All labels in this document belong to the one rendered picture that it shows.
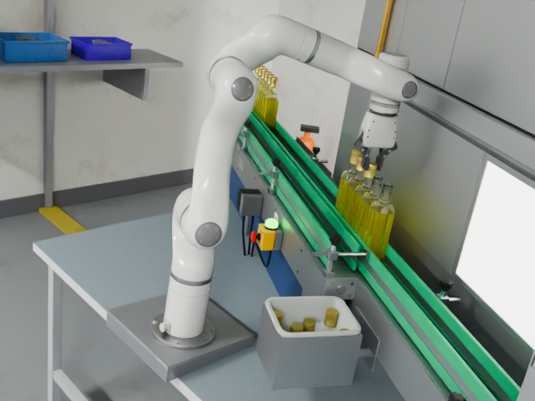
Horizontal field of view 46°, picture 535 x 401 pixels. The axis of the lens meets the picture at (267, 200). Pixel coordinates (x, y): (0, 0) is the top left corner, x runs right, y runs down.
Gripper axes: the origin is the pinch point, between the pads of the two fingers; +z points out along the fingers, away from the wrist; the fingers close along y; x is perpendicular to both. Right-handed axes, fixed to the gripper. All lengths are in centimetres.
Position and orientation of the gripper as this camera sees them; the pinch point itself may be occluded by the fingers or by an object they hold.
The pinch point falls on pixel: (372, 162)
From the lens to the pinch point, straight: 186.8
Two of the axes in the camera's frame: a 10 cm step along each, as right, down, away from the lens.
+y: -9.6, -0.2, -2.9
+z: -1.4, 9.2, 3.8
